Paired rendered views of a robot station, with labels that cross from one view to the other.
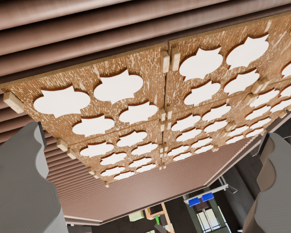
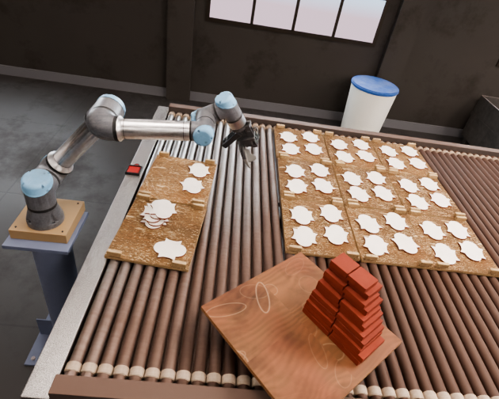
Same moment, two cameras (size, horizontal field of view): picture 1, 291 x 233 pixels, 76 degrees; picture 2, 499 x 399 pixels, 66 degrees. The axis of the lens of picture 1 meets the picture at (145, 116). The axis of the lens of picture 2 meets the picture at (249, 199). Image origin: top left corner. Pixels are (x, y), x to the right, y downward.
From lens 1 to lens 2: 1.72 m
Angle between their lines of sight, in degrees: 62
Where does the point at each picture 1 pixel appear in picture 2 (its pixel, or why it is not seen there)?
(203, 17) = (272, 188)
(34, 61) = (276, 237)
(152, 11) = (264, 200)
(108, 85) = (297, 217)
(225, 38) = (283, 179)
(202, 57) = (291, 185)
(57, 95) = (297, 234)
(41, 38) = (266, 230)
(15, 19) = (257, 233)
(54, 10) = (257, 222)
